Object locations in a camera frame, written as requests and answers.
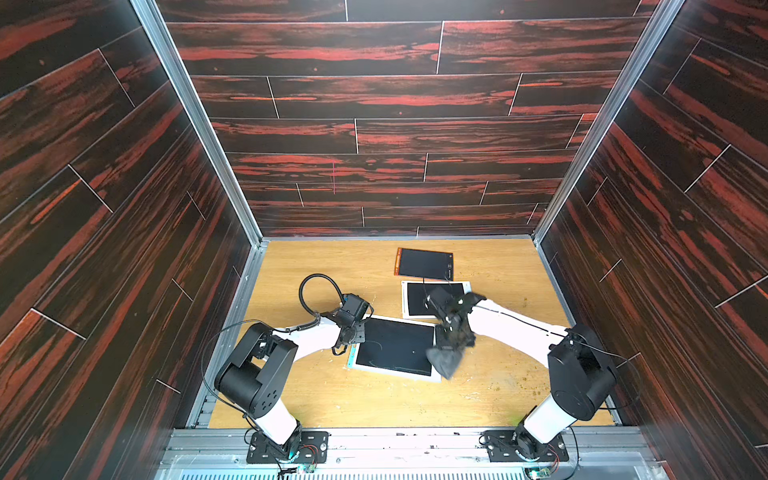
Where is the grey microfibre cloth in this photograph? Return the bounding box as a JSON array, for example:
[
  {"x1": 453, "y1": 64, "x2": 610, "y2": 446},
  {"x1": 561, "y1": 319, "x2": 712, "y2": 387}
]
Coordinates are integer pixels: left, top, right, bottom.
[{"x1": 426, "y1": 338, "x2": 475, "y2": 380}]

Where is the blue-edged white drawing tablet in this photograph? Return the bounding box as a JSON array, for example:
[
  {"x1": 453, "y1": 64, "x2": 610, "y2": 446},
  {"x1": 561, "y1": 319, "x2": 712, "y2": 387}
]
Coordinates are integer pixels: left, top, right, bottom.
[{"x1": 347, "y1": 316, "x2": 442, "y2": 383}]

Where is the red drawing tablet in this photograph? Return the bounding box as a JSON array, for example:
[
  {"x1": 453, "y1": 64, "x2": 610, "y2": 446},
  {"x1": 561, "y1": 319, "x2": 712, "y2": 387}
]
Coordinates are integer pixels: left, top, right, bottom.
[{"x1": 394, "y1": 248, "x2": 454, "y2": 281}]

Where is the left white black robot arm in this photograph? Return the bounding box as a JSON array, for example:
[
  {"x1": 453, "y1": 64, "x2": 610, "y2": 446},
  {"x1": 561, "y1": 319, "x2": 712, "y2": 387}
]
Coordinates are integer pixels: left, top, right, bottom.
[{"x1": 214, "y1": 294, "x2": 374, "y2": 459}]

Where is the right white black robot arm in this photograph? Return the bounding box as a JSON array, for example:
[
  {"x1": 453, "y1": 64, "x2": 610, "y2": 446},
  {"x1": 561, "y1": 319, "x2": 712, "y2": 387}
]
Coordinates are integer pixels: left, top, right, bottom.
[{"x1": 426, "y1": 287, "x2": 618, "y2": 461}]

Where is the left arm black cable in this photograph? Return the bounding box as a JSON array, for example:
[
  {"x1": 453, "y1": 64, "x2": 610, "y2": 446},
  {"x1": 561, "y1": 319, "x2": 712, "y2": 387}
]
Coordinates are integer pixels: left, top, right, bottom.
[{"x1": 298, "y1": 273, "x2": 347, "y2": 319}]

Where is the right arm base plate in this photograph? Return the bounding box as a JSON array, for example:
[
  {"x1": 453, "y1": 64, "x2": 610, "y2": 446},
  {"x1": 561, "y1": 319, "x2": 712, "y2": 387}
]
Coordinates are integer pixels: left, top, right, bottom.
[{"x1": 478, "y1": 430, "x2": 570, "y2": 463}]

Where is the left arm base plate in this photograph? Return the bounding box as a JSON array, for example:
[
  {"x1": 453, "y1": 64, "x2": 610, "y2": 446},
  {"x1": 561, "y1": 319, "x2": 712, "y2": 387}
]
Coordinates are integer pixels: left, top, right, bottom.
[{"x1": 246, "y1": 430, "x2": 329, "y2": 465}]

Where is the aluminium front rail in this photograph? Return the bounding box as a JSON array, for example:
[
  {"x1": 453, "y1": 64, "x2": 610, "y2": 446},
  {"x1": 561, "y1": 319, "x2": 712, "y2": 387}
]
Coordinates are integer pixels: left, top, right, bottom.
[{"x1": 155, "y1": 427, "x2": 670, "y2": 479}]

